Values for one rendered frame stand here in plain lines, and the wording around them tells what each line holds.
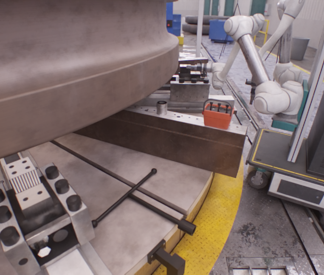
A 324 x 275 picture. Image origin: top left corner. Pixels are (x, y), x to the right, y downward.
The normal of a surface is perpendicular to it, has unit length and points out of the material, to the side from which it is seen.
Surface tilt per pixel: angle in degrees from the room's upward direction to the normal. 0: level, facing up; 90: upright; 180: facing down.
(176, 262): 0
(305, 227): 0
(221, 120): 97
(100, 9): 90
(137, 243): 0
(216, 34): 90
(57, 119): 90
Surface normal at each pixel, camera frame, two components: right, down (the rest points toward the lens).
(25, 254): 0.67, 0.38
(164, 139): -0.43, 0.46
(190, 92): -0.05, 0.51
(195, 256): 0.00, -0.86
